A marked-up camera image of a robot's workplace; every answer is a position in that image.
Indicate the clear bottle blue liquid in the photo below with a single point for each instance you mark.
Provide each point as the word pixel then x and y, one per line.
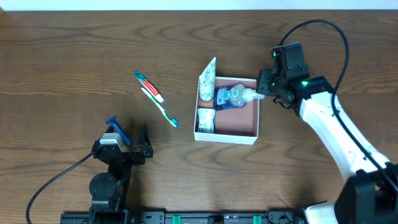
pixel 232 97

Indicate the white box pink interior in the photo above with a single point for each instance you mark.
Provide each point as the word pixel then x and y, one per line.
pixel 237 126

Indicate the white green soap packet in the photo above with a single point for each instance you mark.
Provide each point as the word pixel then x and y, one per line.
pixel 206 120

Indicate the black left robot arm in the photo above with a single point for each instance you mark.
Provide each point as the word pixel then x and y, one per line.
pixel 109 189

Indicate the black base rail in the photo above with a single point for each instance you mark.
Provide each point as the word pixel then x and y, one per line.
pixel 157 217

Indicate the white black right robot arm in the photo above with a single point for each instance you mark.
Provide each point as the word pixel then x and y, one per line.
pixel 369 194

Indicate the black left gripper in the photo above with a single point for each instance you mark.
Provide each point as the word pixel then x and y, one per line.
pixel 130 156

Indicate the green white toothbrush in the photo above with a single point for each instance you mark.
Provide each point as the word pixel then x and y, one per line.
pixel 172 121

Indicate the red green toothpaste tube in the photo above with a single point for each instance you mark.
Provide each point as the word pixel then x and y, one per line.
pixel 149 86

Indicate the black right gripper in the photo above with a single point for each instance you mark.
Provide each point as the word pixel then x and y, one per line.
pixel 265 83

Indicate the blue disposable razor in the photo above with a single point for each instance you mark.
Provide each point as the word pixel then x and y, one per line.
pixel 113 122

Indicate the white bamboo-print cream tube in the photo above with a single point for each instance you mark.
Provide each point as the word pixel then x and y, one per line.
pixel 207 81

